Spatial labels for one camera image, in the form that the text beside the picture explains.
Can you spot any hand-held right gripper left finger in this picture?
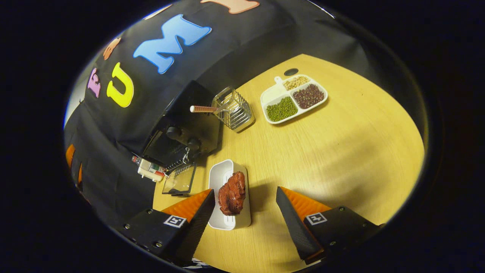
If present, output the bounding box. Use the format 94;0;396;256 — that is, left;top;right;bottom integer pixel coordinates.
119;188;216;268

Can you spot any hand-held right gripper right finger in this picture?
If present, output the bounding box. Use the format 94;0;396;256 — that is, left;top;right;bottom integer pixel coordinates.
275;186;385;266

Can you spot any brown meat piece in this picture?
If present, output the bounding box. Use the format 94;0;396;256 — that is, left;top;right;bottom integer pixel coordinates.
218;171;247;217

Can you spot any black electric oven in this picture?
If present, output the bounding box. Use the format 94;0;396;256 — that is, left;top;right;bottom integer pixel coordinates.
142;80;224;198

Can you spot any white rectangular tray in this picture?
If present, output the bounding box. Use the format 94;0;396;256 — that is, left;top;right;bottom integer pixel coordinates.
208;159;252;231

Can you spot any white toaster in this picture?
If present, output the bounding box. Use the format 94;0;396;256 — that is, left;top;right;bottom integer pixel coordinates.
131;155;168;182

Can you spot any pile of green mung beans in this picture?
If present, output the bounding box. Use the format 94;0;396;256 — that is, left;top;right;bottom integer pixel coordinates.
265;97;299;122

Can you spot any pile of dark red beans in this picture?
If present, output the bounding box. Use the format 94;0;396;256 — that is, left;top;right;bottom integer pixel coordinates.
293;83;325;110

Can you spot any white divided plate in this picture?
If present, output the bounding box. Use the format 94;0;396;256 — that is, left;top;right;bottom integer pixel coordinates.
260;74;329;125

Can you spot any pile of pale soybeans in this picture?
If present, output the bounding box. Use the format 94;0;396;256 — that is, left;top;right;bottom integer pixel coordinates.
283;76;310;91

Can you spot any black backdrop cloth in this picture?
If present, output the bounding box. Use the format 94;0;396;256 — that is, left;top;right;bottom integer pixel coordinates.
64;0;379;228

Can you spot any metal wire basket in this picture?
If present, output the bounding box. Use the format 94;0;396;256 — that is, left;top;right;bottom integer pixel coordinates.
211;86;255;133

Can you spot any red patterned handle utensil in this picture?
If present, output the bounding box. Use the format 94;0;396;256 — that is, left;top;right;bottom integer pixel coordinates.
189;105;230;114

